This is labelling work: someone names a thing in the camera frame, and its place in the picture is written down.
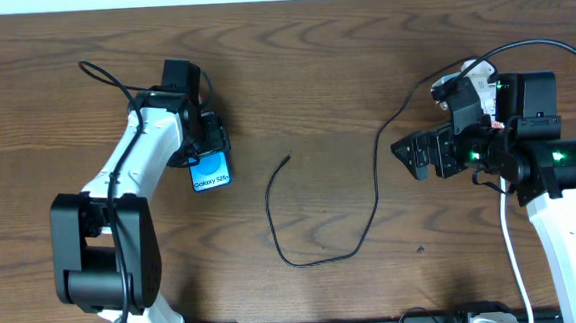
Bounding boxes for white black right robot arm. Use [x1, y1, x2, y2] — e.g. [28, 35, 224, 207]
[390, 71, 576, 323]

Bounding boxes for blue Galaxy smartphone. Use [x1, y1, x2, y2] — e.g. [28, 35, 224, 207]
[189, 152, 231, 192]

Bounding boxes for white power strip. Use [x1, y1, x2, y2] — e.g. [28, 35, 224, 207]
[429, 56, 507, 135]

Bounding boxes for black charger cable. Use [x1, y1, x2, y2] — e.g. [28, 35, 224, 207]
[256, 53, 511, 271]

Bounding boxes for white power strip cord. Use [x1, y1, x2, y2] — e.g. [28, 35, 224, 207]
[496, 176, 535, 323]

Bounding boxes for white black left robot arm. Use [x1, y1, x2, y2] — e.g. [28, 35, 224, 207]
[50, 85, 229, 323]

